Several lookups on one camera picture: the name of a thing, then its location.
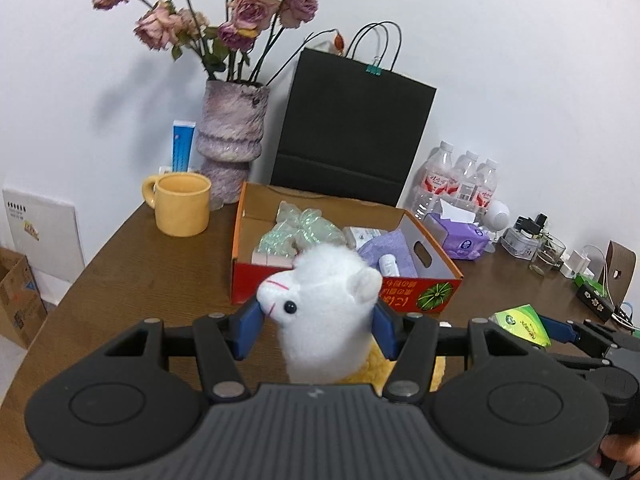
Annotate green snack packet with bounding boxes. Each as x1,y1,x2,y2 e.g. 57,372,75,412
489,304,551,348

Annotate small white bottle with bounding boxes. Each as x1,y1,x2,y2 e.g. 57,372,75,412
378,254,400,278

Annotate purple drawstring pouch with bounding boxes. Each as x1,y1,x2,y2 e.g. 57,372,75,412
358,230,418,278

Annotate white yellow alpaca plush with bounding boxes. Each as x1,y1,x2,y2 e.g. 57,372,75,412
255,242,446,396

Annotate iridescent cellophane bag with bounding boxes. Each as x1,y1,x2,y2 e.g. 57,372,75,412
255,200,347,259

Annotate person right hand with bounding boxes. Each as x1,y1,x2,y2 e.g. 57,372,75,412
590,434,640,479

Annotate black label box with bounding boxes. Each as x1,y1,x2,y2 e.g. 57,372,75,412
576,282,615,323

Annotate white charger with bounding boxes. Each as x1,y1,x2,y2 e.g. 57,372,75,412
560,248,591,280

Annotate brown leather stand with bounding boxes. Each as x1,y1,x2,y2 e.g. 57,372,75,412
605,240,637,307

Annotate clear glass cup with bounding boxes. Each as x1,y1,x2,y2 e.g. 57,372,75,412
528,234,566,276

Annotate purple tissue pack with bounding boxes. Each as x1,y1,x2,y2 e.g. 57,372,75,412
423,200,489,261

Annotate orange cardboard box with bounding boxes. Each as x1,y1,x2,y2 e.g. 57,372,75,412
229,180,464,316

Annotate white round robot speaker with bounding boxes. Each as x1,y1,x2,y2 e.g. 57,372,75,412
482,200,511,244

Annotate yellow ceramic mug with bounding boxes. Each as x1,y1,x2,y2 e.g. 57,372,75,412
141,172,212,237

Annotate left water bottle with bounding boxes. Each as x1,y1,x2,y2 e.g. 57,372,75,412
411,141,454,221

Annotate water bottle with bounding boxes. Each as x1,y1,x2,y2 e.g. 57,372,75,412
472,158,498,210
448,151,478,206
411,141,454,221

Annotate middle water bottle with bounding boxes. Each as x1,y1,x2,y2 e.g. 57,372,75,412
448,151,478,206

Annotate right water bottle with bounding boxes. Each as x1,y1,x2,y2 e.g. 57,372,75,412
472,158,498,210

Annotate brown cardboard box on floor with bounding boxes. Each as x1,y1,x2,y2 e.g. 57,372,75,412
0,248,48,349

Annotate white board on floor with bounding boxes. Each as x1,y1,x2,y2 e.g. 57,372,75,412
2,188,86,306

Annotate blue white tube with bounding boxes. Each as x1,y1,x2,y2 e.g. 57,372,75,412
171,120,196,172

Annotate black paper bag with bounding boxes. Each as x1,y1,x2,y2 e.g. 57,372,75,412
270,21,436,206

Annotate purple textured vase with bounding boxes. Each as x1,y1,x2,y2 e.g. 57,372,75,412
195,80,269,204

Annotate dried pink flowers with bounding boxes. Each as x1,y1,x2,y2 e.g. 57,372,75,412
91,0,346,84

